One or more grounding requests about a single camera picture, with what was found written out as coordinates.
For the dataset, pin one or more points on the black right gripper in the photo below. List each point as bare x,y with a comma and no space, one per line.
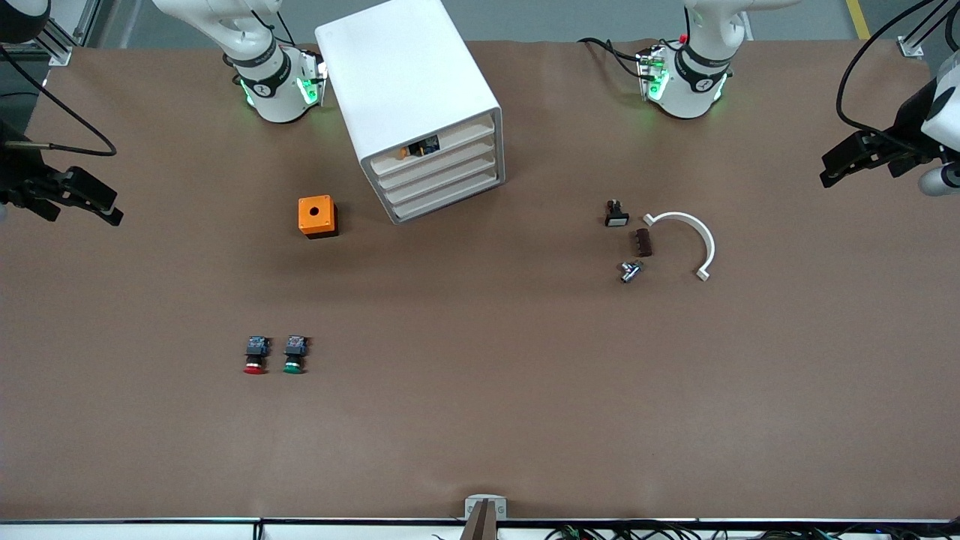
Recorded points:
16,174

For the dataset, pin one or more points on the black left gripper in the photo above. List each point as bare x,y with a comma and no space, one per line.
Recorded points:
906,121

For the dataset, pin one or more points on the red push button switch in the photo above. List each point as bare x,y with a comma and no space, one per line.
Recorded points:
256,358

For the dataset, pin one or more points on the white plastic drawer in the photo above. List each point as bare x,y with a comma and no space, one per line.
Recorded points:
465,187
465,153
480,129
465,170

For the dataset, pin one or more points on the white drawer cabinet shell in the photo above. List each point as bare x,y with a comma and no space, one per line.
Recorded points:
405,67

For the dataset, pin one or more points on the brown terminal block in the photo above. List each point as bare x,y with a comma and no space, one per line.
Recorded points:
643,242

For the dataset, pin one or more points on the aluminium frame profile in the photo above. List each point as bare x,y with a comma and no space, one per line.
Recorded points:
911,46
64,37

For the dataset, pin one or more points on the white curved plastic bracket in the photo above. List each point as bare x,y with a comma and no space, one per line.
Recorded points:
705,236

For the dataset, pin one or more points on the orange button enclosure box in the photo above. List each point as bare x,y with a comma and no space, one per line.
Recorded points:
315,214

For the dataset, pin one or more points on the black switch with white face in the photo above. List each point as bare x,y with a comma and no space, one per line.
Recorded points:
616,216

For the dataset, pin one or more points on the green push button switch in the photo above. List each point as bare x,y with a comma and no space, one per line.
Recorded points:
295,358

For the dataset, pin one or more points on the silver key switch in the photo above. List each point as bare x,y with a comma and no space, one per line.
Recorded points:
631,271

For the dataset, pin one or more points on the yellow push button switch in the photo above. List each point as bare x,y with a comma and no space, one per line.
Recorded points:
424,147

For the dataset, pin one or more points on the white table edge rail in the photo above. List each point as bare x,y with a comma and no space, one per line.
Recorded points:
150,529

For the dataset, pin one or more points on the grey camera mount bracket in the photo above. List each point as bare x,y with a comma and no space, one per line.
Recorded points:
485,510

